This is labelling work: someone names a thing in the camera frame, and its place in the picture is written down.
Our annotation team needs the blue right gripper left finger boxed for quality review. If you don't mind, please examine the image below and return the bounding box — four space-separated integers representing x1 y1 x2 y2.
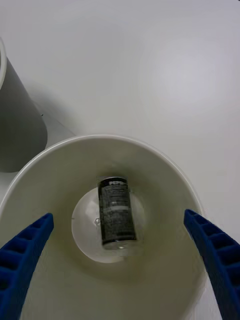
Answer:
0 212 55 320

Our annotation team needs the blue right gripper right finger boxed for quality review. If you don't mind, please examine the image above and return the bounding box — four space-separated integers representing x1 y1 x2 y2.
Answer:
183 209 240 320

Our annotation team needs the silver and black drink can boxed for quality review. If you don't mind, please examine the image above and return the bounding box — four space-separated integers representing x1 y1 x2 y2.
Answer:
96 175 138 251

